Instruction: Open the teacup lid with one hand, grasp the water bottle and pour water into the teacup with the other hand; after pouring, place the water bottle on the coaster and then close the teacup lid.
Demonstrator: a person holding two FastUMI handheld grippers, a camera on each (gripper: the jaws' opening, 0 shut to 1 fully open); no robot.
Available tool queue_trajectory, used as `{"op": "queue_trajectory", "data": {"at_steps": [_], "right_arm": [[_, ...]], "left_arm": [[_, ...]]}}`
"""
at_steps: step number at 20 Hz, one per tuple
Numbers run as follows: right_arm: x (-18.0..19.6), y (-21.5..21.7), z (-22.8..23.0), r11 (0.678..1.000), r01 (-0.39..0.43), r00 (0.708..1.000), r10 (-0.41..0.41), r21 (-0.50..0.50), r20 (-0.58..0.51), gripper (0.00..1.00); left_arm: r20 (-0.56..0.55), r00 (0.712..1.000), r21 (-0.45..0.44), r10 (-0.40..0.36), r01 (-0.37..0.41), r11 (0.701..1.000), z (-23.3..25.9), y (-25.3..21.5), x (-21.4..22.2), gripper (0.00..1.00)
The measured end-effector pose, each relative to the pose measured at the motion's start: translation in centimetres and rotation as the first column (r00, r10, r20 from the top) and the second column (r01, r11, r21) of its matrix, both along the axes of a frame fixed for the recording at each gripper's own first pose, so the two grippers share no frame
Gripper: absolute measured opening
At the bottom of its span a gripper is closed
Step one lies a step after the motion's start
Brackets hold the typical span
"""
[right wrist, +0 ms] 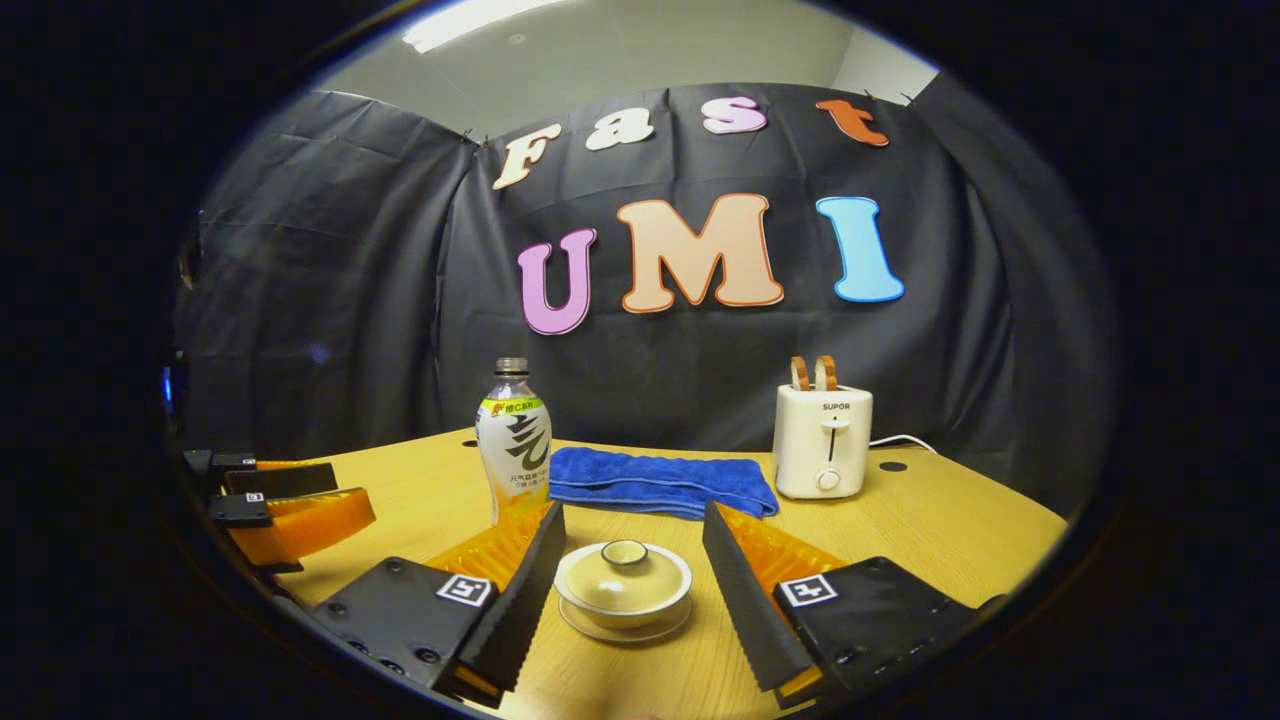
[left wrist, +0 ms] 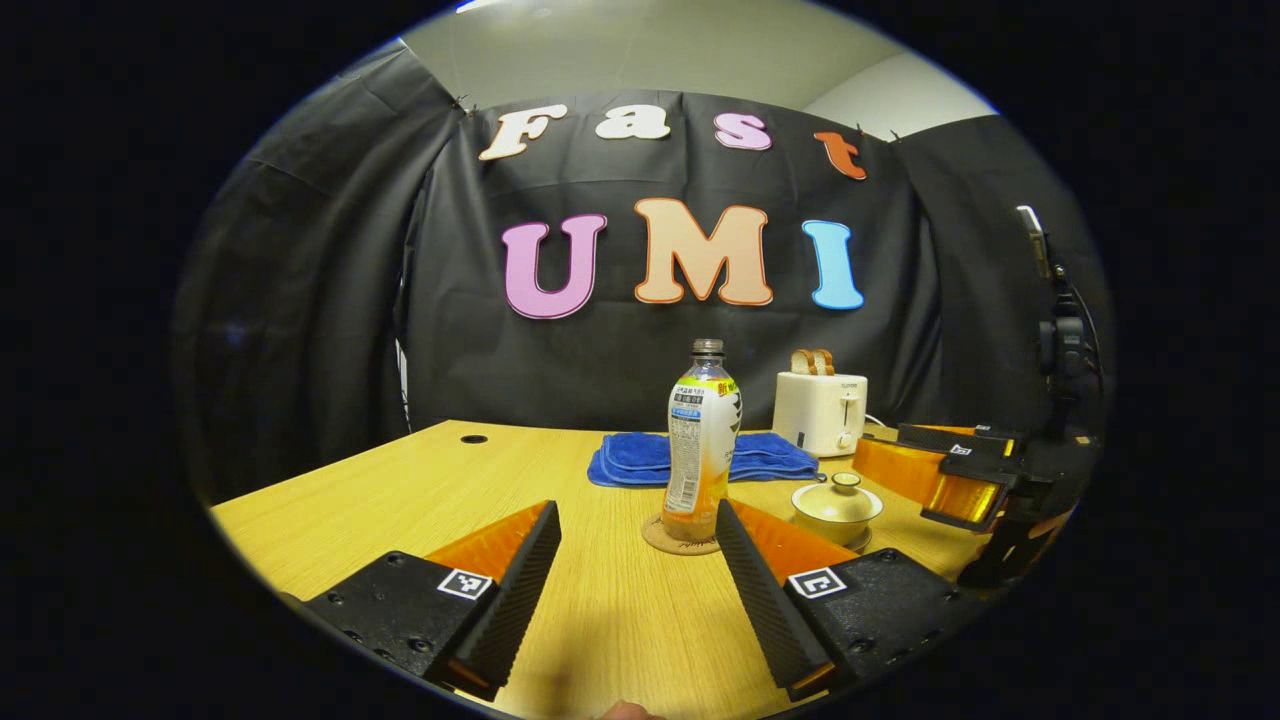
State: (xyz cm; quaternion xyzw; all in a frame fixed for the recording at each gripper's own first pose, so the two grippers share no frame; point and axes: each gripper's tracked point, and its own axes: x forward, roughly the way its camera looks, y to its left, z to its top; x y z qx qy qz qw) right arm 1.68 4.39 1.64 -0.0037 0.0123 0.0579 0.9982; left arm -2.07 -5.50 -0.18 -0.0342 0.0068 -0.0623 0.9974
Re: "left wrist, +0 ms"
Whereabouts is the round cork coaster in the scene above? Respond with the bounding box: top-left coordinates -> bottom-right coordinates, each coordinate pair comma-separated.
641,510 -> 723,557

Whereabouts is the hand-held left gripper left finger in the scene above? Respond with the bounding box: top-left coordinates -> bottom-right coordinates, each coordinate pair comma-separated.
305,500 -> 563,701

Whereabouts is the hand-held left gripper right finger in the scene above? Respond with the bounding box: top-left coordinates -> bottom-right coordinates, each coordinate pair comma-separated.
714,498 -> 991,701

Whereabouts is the blue folded towel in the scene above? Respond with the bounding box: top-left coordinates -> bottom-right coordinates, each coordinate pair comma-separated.
587,431 -> 821,489

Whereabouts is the white toaster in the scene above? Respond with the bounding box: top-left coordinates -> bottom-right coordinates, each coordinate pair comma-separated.
772,372 -> 869,458

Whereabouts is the cream teacup lid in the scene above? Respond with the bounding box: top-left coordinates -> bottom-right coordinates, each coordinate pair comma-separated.
793,472 -> 885,521

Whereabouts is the cream teacup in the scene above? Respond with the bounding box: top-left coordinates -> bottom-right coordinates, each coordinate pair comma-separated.
796,505 -> 882,549

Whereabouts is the clear plastic water bottle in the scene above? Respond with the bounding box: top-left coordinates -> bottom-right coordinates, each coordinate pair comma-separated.
662,338 -> 744,543

